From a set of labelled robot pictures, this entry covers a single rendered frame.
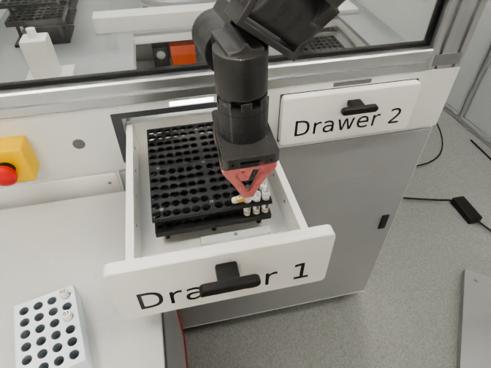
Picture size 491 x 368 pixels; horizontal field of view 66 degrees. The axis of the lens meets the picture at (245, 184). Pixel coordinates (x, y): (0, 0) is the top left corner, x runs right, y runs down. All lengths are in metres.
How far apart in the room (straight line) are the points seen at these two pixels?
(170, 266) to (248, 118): 0.20
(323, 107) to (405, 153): 0.30
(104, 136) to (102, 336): 0.35
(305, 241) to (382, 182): 0.57
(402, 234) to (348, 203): 0.79
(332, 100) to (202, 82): 0.25
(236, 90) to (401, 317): 1.29
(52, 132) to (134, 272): 0.37
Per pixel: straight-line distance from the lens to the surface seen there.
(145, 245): 0.61
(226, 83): 0.40
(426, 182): 2.09
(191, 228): 0.57
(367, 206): 1.08
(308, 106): 0.76
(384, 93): 0.82
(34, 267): 0.75
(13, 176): 0.74
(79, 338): 0.60
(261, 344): 1.42
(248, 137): 0.43
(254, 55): 0.39
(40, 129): 0.76
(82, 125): 0.74
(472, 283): 1.72
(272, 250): 0.49
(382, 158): 0.97
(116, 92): 0.70
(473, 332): 1.61
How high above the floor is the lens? 1.31
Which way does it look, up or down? 44 degrees down
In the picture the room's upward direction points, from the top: straight up
